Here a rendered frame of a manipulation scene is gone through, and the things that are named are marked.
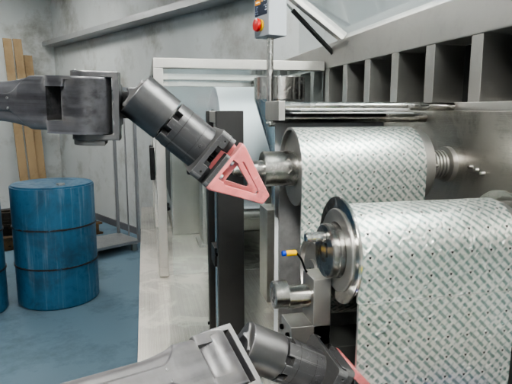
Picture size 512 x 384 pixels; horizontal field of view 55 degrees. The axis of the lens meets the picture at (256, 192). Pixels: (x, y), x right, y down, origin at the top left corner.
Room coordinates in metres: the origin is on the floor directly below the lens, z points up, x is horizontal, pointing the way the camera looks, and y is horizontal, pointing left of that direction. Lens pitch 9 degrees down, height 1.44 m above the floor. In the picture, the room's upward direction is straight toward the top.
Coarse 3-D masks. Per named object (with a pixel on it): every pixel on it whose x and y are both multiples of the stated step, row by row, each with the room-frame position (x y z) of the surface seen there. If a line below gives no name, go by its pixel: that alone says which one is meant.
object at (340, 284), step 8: (336, 208) 0.67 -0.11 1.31; (328, 216) 0.69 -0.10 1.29; (336, 216) 0.66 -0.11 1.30; (344, 216) 0.64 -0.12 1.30; (344, 224) 0.63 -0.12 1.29; (344, 232) 0.63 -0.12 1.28; (352, 240) 0.61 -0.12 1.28; (352, 248) 0.61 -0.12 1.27; (352, 256) 0.61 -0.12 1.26; (352, 264) 0.61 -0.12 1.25; (344, 272) 0.63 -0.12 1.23; (352, 272) 0.61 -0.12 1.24; (336, 280) 0.65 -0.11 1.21; (344, 280) 0.63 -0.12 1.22; (336, 288) 0.65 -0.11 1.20; (344, 288) 0.63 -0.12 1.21
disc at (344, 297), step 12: (336, 204) 0.67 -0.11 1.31; (348, 204) 0.64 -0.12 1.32; (324, 216) 0.71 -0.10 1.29; (348, 216) 0.63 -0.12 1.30; (360, 240) 0.60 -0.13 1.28; (360, 252) 0.59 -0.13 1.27; (360, 264) 0.59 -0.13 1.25; (360, 276) 0.59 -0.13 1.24; (348, 288) 0.62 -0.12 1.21; (348, 300) 0.62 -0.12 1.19
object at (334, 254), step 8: (328, 224) 0.66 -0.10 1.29; (336, 224) 0.66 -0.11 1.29; (328, 232) 0.64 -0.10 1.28; (336, 232) 0.64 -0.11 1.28; (328, 240) 0.64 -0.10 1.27; (336, 240) 0.63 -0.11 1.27; (344, 240) 0.63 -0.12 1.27; (320, 248) 0.67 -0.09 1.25; (328, 248) 0.64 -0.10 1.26; (336, 248) 0.62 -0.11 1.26; (344, 248) 0.63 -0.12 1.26; (320, 256) 0.67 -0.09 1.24; (328, 256) 0.64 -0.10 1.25; (336, 256) 0.62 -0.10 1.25; (344, 256) 0.62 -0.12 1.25; (320, 264) 0.67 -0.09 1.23; (328, 264) 0.64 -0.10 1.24; (336, 264) 0.62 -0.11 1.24; (344, 264) 0.63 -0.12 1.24; (328, 272) 0.64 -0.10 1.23; (336, 272) 0.63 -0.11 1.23
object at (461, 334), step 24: (360, 312) 0.60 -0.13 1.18; (384, 312) 0.61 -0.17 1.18; (408, 312) 0.61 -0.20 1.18; (432, 312) 0.62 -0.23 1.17; (456, 312) 0.63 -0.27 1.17; (480, 312) 0.64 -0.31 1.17; (504, 312) 0.65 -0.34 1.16; (360, 336) 0.60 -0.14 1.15; (384, 336) 0.61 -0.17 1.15; (408, 336) 0.62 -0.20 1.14; (432, 336) 0.62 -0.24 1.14; (456, 336) 0.63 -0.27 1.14; (480, 336) 0.64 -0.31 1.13; (504, 336) 0.65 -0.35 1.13; (360, 360) 0.60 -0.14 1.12; (384, 360) 0.61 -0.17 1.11; (408, 360) 0.62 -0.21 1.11; (432, 360) 0.62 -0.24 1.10; (456, 360) 0.63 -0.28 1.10; (480, 360) 0.64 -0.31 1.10; (504, 360) 0.65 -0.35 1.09
